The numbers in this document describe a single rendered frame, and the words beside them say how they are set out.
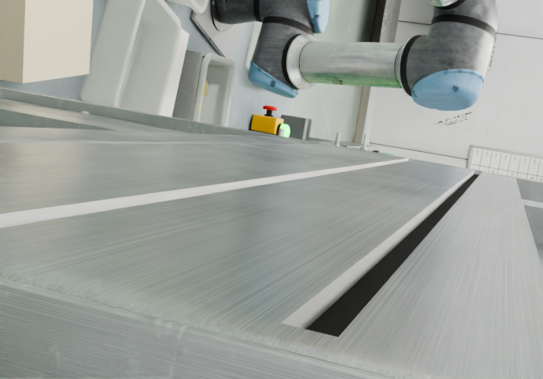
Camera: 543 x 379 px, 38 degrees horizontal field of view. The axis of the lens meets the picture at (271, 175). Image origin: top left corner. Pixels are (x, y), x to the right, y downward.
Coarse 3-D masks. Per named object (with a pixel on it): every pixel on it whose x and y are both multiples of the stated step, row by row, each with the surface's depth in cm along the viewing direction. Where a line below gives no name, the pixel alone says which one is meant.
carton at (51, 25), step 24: (0, 0) 98; (24, 0) 97; (48, 0) 101; (72, 0) 107; (0, 24) 99; (24, 24) 98; (48, 24) 102; (72, 24) 108; (0, 48) 99; (24, 48) 98; (48, 48) 103; (72, 48) 109; (0, 72) 100; (24, 72) 99; (48, 72) 104; (72, 72) 110
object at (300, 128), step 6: (288, 120) 238; (294, 120) 237; (300, 120) 237; (306, 120) 237; (294, 126) 237; (300, 126) 237; (306, 126) 238; (294, 132) 237; (300, 132) 237; (306, 132) 240; (300, 138) 237; (306, 138) 241
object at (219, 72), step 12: (204, 60) 152; (216, 60) 157; (228, 60) 163; (204, 72) 152; (216, 72) 168; (228, 72) 168; (204, 84) 153; (216, 84) 168; (228, 84) 168; (204, 96) 169; (216, 96) 168; (228, 96) 168; (204, 108) 169; (216, 108) 169; (228, 108) 168; (204, 120) 169; (216, 120) 169
